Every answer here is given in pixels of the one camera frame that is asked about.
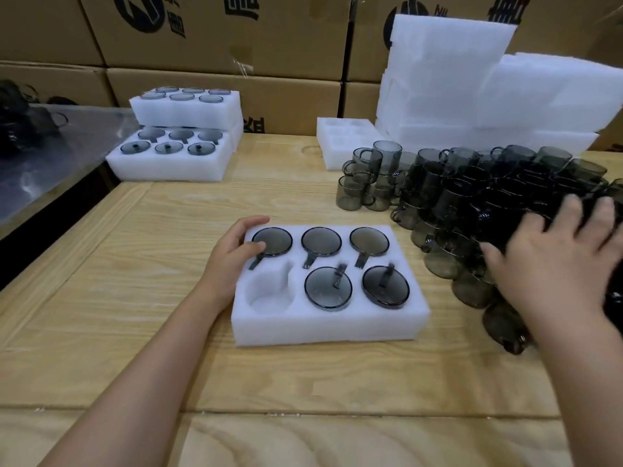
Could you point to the person's left hand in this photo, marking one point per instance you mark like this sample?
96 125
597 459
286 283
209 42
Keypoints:
229 267

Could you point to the person's right hand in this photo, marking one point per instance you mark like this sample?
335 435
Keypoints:
555 272

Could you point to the white grooved foam tray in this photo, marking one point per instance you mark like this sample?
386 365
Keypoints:
165 172
185 116
331 330
236 136

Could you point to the pile of smoky glass mugs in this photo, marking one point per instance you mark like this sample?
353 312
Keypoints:
462 189

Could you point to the stack of white foam trays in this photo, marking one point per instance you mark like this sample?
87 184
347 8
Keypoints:
438 92

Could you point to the dark mugs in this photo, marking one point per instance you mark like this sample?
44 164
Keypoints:
19 121

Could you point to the person's left forearm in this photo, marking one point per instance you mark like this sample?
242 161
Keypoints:
136 384

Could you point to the stainless steel table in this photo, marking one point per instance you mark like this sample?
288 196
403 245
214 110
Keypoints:
87 141

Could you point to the black round object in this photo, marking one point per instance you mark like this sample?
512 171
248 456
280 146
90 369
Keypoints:
62 101

